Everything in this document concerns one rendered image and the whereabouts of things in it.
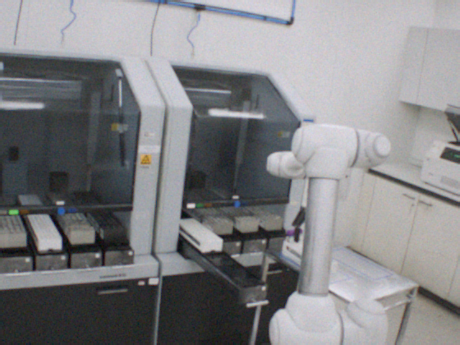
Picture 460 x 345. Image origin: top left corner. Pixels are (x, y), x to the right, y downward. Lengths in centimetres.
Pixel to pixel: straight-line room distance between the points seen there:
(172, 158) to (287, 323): 102
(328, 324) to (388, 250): 298
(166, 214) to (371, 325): 114
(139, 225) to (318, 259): 100
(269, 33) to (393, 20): 135
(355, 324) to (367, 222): 310
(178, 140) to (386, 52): 276
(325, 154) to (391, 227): 298
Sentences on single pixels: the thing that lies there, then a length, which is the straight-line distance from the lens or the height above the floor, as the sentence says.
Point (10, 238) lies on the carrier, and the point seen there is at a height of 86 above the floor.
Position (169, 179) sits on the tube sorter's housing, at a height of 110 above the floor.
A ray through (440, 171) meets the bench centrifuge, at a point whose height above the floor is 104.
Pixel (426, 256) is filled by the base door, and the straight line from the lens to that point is 433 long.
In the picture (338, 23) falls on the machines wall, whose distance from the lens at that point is 426.
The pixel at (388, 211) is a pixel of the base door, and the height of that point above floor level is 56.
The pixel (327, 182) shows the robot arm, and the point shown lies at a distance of 163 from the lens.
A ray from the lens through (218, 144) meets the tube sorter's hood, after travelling 240.
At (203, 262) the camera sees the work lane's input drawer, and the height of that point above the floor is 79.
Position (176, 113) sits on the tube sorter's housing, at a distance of 228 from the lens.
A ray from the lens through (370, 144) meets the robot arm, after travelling 165.
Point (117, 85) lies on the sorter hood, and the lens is 234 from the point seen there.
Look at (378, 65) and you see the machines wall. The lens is 462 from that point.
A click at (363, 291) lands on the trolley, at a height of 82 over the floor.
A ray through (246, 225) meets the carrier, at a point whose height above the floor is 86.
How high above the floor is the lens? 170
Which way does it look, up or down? 13 degrees down
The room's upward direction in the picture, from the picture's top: 8 degrees clockwise
